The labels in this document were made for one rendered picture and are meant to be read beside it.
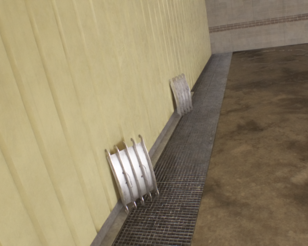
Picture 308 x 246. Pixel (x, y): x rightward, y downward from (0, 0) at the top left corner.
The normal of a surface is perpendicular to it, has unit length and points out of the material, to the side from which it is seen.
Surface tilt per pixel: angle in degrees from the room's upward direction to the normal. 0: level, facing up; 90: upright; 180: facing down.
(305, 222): 0
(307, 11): 90
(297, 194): 0
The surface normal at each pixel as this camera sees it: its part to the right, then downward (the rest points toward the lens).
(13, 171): 0.04, 0.35
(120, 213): -0.18, -0.92
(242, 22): -0.28, 0.39
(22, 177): 0.94, -0.06
